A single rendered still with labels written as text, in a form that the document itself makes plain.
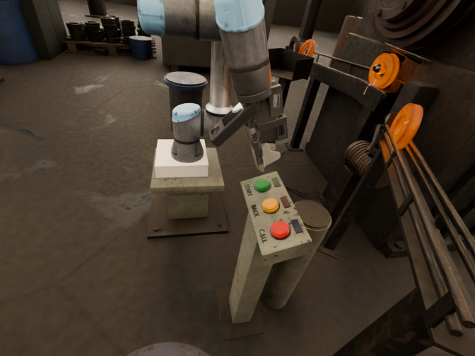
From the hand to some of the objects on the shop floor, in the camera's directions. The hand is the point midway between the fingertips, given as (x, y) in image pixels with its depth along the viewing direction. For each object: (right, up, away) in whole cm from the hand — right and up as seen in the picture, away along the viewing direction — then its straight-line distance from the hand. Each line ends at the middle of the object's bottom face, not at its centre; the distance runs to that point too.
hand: (259, 167), depth 59 cm
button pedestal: (-5, -56, +36) cm, 67 cm away
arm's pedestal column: (-34, -19, +76) cm, 85 cm away
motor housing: (+47, -32, +76) cm, 95 cm away
